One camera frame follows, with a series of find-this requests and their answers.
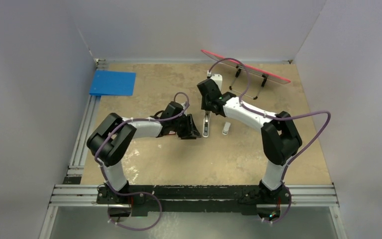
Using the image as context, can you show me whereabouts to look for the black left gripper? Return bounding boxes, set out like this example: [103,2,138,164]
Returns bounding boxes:
[170,114,200,139]

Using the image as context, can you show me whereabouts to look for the small white stapler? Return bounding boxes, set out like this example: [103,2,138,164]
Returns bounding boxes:
[222,122,231,135]

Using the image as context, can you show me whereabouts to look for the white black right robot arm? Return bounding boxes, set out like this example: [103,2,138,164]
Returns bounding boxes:
[197,78,302,203]

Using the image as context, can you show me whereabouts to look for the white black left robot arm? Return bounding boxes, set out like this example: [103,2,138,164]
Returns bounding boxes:
[86,101,201,204]

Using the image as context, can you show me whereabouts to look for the red tablet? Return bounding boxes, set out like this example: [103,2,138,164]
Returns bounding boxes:
[200,49,291,85]

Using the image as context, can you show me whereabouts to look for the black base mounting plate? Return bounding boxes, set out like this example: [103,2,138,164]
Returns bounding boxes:
[96,185,291,220]

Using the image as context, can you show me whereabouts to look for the blue plastic board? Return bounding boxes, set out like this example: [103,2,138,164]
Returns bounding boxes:
[89,70,136,96]

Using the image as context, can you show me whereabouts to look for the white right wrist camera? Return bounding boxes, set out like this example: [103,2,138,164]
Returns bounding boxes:
[206,71,223,93]

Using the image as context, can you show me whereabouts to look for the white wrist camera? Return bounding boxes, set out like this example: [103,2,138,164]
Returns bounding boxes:
[181,102,190,115]
[206,71,223,93]

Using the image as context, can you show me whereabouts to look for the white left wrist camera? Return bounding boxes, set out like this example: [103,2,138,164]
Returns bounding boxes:
[181,102,190,115]

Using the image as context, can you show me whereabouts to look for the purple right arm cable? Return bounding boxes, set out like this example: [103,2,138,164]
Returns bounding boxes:
[207,58,332,225]

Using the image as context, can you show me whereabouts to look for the black wire tablet stand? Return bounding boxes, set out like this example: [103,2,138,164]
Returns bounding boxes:
[229,66,270,100]

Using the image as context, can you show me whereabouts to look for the aluminium left rail frame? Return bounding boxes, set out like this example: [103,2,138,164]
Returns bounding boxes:
[67,95,101,177]

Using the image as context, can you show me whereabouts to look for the aluminium rail frame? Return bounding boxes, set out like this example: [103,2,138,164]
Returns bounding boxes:
[67,95,101,177]
[40,184,347,239]

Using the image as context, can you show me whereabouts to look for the aluminium front rail frame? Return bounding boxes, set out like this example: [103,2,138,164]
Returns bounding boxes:
[40,184,347,239]

